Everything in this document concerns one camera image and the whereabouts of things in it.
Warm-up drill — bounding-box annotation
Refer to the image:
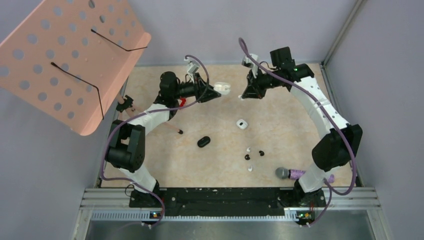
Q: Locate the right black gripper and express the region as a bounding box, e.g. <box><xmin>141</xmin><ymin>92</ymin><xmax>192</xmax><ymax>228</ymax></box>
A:
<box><xmin>242</xmin><ymin>67</ymin><xmax>281</xmax><ymax>100</ymax></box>

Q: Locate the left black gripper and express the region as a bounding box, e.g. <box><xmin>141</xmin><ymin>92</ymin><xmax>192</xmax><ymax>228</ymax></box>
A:
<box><xmin>172</xmin><ymin>72</ymin><xmax>221</xmax><ymax>103</ymax></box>

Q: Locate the white oval charging case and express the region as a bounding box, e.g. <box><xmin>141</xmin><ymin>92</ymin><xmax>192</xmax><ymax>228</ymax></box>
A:
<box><xmin>213</xmin><ymin>82</ymin><xmax>231</xmax><ymax>95</ymax></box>

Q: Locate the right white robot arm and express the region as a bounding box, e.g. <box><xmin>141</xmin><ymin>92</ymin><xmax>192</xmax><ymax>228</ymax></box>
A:
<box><xmin>240</xmin><ymin>41</ymin><xmax>363</xmax><ymax>206</ymax></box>

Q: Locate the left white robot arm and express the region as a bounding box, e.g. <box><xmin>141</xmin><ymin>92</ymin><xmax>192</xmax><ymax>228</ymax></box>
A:
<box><xmin>103</xmin><ymin>71</ymin><xmax>223</xmax><ymax>207</ymax></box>

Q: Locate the white square charging case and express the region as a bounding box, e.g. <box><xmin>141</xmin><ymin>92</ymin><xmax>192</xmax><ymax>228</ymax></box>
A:
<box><xmin>236</xmin><ymin>119</ymin><xmax>249</xmax><ymax>130</ymax></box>

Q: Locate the red toy window brick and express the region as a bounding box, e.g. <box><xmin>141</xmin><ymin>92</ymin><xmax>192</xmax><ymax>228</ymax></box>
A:
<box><xmin>179</xmin><ymin>98</ymin><xmax>187</xmax><ymax>107</ymax></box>

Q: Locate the purple glitter microphone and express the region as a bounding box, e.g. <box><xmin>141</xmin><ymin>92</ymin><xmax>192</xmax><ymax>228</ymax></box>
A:
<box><xmin>274</xmin><ymin>167</ymin><xmax>335</xmax><ymax>185</ymax></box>

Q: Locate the pink perforated music stand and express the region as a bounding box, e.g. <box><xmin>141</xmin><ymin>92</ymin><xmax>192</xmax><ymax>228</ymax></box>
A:
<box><xmin>0</xmin><ymin>0</ymin><xmax>152</xmax><ymax>136</ymax></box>

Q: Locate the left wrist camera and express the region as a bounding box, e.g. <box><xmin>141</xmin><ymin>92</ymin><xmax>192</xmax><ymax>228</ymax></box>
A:
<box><xmin>184</xmin><ymin>57</ymin><xmax>200</xmax><ymax>76</ymax></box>

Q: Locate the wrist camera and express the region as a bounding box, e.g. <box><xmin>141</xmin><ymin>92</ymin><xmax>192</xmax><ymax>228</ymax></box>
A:
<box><xmin>184</xmin><ymin>57</ymin><xmax>200</xmax><ymax>76</ymax></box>
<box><xmin>241</xmin><ymin>53</ymin><xmax>259</xmax><ymax>78</ymax></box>

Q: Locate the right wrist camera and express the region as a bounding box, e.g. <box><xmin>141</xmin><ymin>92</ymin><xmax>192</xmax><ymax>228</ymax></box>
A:
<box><xmin>241</xmin><ymin>53</ymin><xmax>259</xmax><ymax>78</ymax></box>

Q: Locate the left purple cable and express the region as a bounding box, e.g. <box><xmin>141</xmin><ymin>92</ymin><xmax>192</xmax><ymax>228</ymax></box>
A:
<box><xmin>99</xmin><ymin>54</ymin><xmax>210</xmax><ymax>229</ymax></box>

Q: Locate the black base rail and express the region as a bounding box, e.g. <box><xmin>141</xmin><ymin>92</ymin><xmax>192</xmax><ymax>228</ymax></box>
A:
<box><xmin>129</xmin><ymin>187</ymin><xmax>326</xmax><ymax>217</ymax></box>

